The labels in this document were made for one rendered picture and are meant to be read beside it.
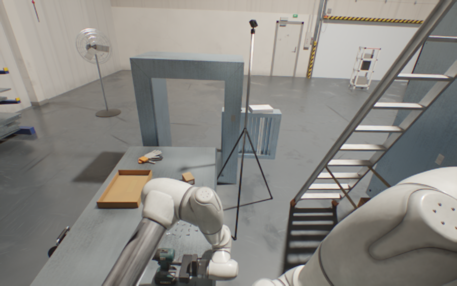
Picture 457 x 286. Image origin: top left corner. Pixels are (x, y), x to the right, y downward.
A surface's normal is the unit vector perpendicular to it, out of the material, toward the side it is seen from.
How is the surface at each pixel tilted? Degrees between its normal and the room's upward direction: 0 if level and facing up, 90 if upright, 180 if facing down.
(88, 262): 0
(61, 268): 0
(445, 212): 23
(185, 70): 90
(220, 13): 90
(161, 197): 30
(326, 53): 90
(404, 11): 90
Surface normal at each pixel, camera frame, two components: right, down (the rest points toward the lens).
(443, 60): -1.00, -0.04
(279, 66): -0.02, 0.46
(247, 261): 0.04, -0.89
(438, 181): -0.20, -0.92
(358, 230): -0.93, -0.33
